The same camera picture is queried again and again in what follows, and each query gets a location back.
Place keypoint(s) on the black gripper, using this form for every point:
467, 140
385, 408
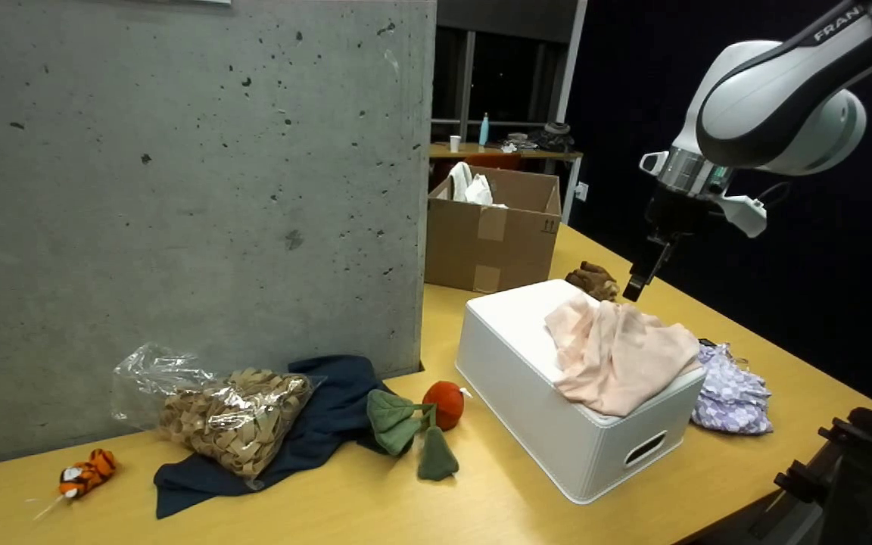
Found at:
671, 218

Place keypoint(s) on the pink shirt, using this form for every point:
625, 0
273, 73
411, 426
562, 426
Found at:
612, 359

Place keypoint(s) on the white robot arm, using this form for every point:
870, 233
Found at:
763, 104

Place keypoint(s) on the brown crumpled cloth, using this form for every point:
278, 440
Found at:
596, 279

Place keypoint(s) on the dark object on desk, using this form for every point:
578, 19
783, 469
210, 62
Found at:
551, 137

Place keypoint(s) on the purple floral cloth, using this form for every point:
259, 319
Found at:
732, 398

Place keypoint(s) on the white plastic storage box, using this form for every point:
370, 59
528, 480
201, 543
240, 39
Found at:
510, 360

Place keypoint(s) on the brown cardboard box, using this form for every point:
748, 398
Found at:
496, 247

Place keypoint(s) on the white plastic bag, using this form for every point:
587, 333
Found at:
470, 187

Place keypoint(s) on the blue bottle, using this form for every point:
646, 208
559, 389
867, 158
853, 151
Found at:
487, 132

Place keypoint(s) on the white cup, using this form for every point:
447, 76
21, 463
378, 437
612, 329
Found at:
455, 142

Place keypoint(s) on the background wooden desk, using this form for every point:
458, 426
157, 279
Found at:
447, 152

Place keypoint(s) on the red plush tomato toy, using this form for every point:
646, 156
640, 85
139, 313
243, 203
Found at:
447, 398

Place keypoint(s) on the green cloth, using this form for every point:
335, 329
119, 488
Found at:
397, 426

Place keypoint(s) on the dark blue cloth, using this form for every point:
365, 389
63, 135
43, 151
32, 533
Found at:
335, 415

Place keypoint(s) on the clear bag of corks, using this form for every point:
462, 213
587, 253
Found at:
236, 420

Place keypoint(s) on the orange tiger toy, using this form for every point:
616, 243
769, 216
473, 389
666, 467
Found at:
84, 477

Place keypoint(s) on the black camera tripod equipment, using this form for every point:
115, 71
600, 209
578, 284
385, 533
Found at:
825, 501

